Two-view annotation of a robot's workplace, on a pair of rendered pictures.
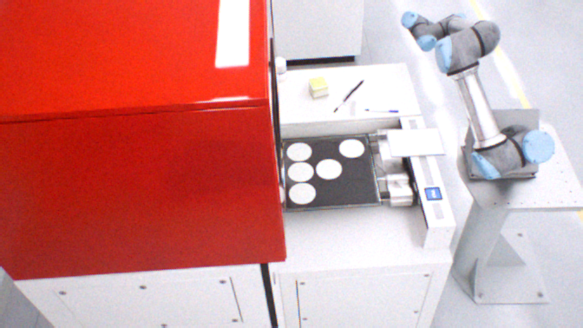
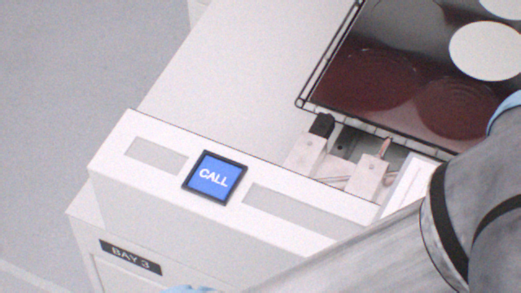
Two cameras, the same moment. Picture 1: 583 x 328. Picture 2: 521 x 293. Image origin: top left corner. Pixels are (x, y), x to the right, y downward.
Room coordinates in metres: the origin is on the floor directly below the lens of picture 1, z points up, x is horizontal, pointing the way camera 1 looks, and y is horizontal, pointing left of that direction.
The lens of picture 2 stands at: (1.48, -1.03, 1.92)
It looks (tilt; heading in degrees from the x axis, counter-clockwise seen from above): 55 degrees down; 119
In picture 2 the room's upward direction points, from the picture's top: 3 degrees counter-clockwise
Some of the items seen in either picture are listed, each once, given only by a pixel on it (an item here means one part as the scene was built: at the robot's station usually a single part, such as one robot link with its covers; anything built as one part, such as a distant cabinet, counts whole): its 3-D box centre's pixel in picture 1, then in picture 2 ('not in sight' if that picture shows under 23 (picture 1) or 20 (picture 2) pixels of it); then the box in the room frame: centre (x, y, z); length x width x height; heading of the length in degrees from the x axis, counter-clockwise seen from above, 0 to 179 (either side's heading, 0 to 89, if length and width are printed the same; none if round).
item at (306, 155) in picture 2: (401, 193); (300, 165); (1.18, -0.40, 0.89); 0.08 x 0.03 x 0.03; 90
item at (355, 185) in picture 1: (327, 170); (487, 48); (1.33, -0.13, 0.90); 0.34 x 0.34 x 0.01; 0
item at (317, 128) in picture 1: (341, 103); not in sight; (1.71, -0.23, 0.89); 0.62 x 0.35 x 0.14; 90
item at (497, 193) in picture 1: (508, 173); not in sight; (1.35, -0.90, 0.75); 0.45 x 0.44 x 0.13; 87
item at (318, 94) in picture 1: (318, 88); not in sight; (1.71, -0.13, 1.00); 0.07 x 0.07 x 0.07; 15
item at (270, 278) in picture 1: (269, 193); not in sight; (1.13, 0.09, 1.02); 0.82 x 0.03 x 0.40; 0
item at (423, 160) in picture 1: (422, 178); (323, 255); (1.26, -0.49, 0.89); 0.55 x 0.09 x 0.14; 0
